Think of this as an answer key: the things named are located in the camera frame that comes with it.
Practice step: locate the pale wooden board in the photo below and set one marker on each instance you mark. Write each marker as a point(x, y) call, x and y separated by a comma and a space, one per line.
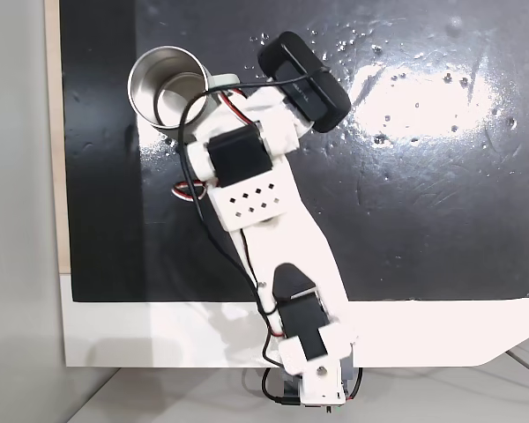
point(55, 176)

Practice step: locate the black table mat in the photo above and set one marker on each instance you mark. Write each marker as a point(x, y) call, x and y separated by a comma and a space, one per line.
point(423, 220)

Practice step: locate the steel mug with green outside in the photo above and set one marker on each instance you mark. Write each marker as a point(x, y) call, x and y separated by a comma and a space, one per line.
point(158, 75)

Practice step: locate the black oval camera box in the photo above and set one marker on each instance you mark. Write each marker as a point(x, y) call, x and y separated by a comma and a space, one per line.
point(308, 79)

